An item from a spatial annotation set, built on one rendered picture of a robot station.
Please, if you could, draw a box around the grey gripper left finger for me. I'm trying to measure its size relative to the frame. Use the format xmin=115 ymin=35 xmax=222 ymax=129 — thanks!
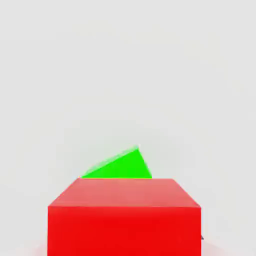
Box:
xmin=32 ymin=242 xmax=49 ymax=256

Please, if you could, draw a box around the small red cube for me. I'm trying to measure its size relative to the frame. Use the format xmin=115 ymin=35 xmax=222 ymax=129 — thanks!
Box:
xmin=47 ymin=177 xmax=202 ymax=256

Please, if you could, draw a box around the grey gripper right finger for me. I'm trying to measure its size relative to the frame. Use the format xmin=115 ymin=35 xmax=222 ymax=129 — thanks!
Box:
xmin=200 ymin=234 xmax=221 ymax=256

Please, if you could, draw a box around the small green cube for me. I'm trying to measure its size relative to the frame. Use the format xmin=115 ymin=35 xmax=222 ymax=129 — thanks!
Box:
xmin=79 ymin=145 xmax=153 ymax=179

